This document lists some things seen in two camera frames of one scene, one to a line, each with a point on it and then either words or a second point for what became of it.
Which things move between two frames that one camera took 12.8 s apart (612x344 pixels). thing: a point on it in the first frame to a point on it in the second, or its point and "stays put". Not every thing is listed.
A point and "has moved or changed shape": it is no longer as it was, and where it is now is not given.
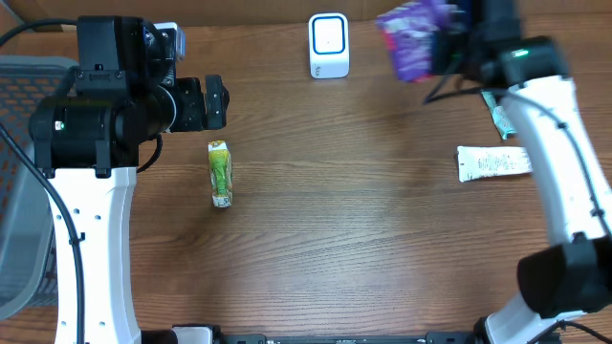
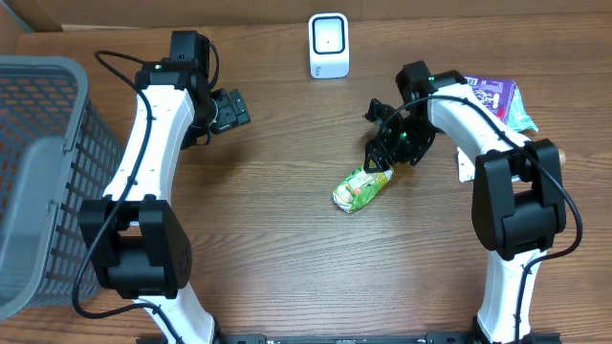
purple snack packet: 407,28 has moved or changed shape
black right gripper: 451,44 to 388,142
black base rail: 262,338 stays put
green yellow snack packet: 221,173 to 356,191
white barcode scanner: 329,46 stays put
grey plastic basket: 27,235 stays put
